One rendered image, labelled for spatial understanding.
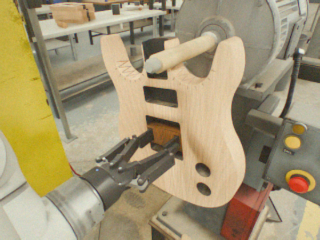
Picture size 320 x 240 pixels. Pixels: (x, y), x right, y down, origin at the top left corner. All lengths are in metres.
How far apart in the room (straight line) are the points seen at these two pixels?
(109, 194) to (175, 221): 0.90
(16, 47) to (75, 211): 0.93
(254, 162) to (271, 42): 0.50
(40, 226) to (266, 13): 0.52
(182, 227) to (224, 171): 0.82
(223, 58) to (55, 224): 0.34
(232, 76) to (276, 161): 0.30
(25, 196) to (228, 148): 0.33
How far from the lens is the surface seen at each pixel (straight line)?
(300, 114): 0.57
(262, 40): 0.52
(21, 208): 0.35
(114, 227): 1.61
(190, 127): 0.45
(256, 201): 1.01
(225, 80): 0.38
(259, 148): 0.86
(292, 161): 0.59
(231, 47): 0.36
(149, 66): 0.36
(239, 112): 0.77
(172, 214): 1.28
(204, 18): 0.56
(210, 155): 0.46
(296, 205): 1.93
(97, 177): 0.39
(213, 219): 1.20
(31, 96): 1.26
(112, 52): 0.54
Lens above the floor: 1.38
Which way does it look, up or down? 34 degrees down
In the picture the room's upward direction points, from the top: straight up
